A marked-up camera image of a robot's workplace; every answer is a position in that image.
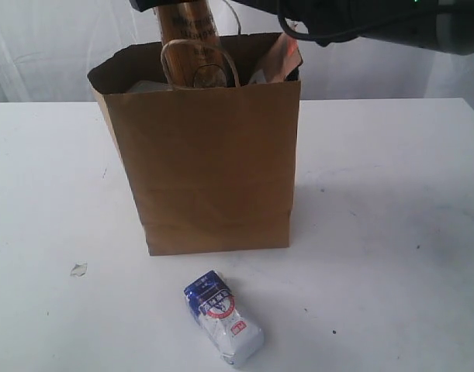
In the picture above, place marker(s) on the spaghetti pack dark blue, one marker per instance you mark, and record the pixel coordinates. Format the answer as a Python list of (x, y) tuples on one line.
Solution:
[(193, 62)]

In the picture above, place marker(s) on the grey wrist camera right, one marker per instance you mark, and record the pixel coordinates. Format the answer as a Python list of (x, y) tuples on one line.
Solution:
[(144, 5)]

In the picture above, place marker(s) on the blue white salt packet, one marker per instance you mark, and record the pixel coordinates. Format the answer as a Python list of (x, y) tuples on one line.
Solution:
[(216, 310)]

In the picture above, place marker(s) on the clear bottle yellow millet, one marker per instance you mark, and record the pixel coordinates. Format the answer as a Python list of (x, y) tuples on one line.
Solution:
[(148, 86)]

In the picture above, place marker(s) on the brown paper shopping bag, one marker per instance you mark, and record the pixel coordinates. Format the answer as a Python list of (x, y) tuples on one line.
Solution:
[(210, 169)]

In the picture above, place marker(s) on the brown coffee pouch orange label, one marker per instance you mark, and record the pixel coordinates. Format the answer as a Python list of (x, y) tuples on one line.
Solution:
[(281, 63)]

